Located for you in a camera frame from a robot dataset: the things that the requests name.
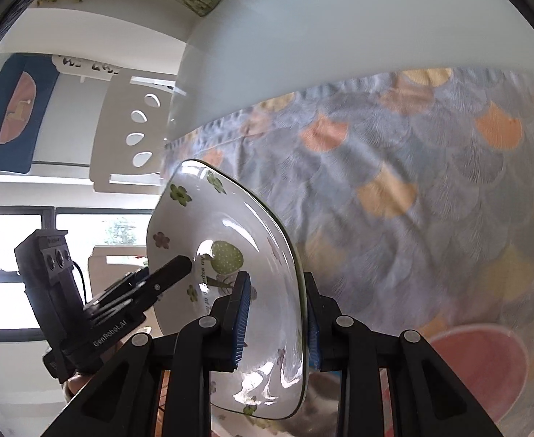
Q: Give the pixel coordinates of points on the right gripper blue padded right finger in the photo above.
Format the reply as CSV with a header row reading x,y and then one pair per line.
x,y
340,344

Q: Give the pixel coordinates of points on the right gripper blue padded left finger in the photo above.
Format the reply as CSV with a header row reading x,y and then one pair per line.
x,y
213,343

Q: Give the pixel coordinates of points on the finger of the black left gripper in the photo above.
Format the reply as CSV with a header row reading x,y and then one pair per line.
x,y
168,275

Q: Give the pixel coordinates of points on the small white clover plate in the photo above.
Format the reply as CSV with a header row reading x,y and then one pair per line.
x,y
237,248

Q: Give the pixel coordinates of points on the pink bowl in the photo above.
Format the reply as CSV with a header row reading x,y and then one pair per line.
x,y
491,361

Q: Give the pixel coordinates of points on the steel bowl blue outside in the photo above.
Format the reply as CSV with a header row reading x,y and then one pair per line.
x,y
318,414

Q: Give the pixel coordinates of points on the person's left hand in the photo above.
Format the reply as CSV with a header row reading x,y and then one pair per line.
x,y
74,384

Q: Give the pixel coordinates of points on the beige chair near window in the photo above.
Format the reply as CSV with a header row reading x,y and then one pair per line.
x,y
108,263

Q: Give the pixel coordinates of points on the white chair left back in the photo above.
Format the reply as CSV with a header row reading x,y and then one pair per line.
x,y
128,145

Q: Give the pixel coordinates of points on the ginkgo pattern table cloth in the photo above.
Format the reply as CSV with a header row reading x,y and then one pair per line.
x,y
409,196

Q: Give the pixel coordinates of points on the blue wall hanging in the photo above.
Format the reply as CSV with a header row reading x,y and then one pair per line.
x,y
27,82

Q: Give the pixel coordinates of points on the white wall shelf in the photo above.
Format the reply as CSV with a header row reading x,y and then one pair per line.
x,y
84,68

